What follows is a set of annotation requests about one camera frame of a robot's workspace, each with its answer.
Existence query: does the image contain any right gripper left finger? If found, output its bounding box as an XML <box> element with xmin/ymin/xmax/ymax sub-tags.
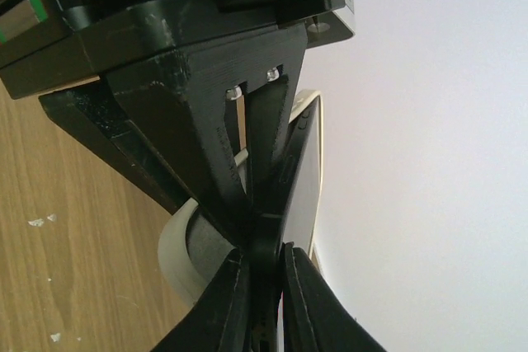
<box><xmin>153</xmin><ymin>249</ymin><xmax>251</xmax><ymax>352</ymax></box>

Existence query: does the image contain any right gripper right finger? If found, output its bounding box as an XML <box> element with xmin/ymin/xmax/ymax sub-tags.
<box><xmin>283</xmin><ymin>244</ymin><xmax>384</xmax><ymax>352</ymax></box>

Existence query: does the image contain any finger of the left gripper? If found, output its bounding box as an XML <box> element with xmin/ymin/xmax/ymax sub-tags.
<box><xmin>39</xmin><ymin>87</ymin><xmax>189</xmax><ymax>214</ymax></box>
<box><xmin>107</xmin><ymin>24</ymin><xmax>307</xmax><ymax>246</ymax></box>

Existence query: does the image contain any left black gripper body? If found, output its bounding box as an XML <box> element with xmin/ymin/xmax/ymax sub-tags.
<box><xmin>1</xmin><ymin>0</ymin><xmax>344</xmax><ymax>99</ymax></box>

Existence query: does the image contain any beige phone case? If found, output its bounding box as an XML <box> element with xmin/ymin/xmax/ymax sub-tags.
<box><xmin>158</xmin><ymin>90</ymin><xmax>323</xmax><ymax>307</ymax></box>

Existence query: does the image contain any black smartphone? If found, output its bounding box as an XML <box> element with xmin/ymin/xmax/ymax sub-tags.
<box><xmin>248</xmin><ymin>95</ymin><xmax>322</xmax><ymax>351</ymax></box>

